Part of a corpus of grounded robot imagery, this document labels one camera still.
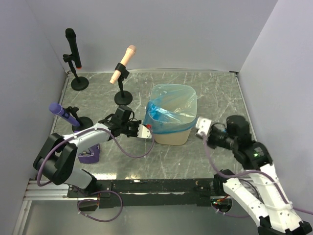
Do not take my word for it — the blue plastic trash bag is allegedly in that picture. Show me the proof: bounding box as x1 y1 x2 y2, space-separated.
143 83 199 135

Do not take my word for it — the cream plastic trash bin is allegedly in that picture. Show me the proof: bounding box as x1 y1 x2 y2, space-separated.
150 85 198 146

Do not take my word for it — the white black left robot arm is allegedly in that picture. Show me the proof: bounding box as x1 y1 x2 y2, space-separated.
33 105 151 197

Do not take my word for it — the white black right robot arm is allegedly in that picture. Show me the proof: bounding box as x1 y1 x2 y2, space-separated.
198 115 313 235

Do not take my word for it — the purple wedge holder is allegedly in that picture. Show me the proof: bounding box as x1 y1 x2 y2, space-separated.
78 144 100 164

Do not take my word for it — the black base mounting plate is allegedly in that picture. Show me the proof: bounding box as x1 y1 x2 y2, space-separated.
67 178 226 209

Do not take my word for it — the peach pink microphone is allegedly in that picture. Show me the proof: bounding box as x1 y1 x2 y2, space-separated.
110 45 136 84

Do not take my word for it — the purple microphone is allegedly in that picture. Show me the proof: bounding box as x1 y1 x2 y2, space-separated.
49 102 80 127

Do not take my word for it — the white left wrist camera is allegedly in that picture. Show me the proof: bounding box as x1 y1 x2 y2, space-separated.
137 124 152 139

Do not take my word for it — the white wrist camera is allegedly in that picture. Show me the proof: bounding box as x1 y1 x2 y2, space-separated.
137 124 152 139
195 117 212 138

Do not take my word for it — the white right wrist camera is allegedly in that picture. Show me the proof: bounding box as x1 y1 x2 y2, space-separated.
195 117 212 138

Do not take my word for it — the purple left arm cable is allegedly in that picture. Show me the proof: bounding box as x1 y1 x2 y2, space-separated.
36 126 155 222

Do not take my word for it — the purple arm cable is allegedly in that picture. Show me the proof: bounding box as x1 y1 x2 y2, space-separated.
36 126 155 222
202 136 313 219

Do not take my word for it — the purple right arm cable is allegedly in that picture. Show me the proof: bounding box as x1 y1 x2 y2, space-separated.
202 136 313 219

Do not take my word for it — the aluminium rail frame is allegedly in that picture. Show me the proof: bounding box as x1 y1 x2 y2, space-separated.
23 177 283 201

